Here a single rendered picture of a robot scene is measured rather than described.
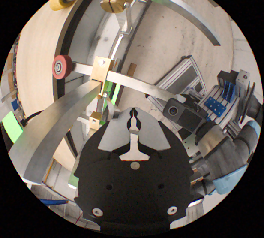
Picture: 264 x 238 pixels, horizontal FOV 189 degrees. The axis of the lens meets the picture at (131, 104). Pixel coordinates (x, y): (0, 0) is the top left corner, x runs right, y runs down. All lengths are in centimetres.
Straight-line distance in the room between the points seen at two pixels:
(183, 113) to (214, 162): 13
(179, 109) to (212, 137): 10
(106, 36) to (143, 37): 72
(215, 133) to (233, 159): 7
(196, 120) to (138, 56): 102
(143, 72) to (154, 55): 28
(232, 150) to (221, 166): 3
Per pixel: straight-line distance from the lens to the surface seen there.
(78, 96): 15
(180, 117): 19
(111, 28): 55
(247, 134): 25
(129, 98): 120
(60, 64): 29
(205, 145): 19
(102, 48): 52
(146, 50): 113
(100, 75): 24
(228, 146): 19
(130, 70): 102
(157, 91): 26
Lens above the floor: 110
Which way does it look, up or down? 62 degrees down
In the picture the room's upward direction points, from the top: 180 degrees counter-clockwise
